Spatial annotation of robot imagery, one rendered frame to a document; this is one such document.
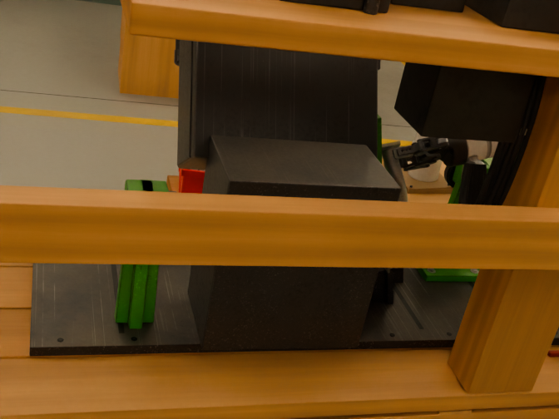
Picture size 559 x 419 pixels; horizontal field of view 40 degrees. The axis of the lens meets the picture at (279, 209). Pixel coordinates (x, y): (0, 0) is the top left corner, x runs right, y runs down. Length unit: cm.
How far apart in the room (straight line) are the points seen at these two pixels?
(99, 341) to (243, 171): 40
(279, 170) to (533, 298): 50
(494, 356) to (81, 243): 78
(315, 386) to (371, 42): 65
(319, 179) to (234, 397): 40
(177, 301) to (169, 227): 48
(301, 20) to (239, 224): 29
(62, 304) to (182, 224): 48
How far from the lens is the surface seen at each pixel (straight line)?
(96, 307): 148
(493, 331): 143
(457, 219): 119
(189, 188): 201
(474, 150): 161
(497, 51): 111
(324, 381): 143
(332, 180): 129
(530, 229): 127
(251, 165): 129
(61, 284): 154
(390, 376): 149
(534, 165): 133
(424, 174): 233
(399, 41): 104
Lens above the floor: 177
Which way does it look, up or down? 27 degrees down
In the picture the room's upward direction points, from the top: 11 degrees clockwise
